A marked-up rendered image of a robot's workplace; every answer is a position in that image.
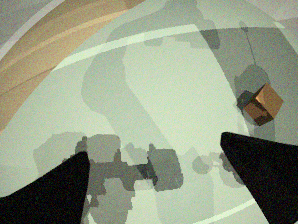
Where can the orange-brown cube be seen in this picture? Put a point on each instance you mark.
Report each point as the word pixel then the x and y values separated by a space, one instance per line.
pixel 264 105

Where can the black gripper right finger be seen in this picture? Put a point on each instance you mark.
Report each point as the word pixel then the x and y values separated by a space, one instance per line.
pixel 270 172

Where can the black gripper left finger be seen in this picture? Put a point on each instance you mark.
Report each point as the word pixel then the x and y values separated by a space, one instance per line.
pixel 56 198

